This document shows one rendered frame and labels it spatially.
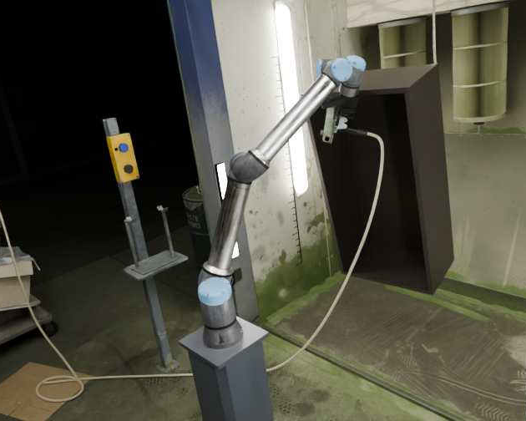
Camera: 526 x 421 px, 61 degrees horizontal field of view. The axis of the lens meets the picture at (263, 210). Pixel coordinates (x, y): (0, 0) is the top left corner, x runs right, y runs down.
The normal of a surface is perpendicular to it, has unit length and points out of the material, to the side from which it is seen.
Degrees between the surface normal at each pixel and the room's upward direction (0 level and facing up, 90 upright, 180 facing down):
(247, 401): 90
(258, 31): 90
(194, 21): 90
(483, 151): 57
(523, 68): 90
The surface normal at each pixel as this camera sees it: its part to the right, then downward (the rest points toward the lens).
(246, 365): 0.68, 0.14
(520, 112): -0.72, 0.31
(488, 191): -0.67, -0.26
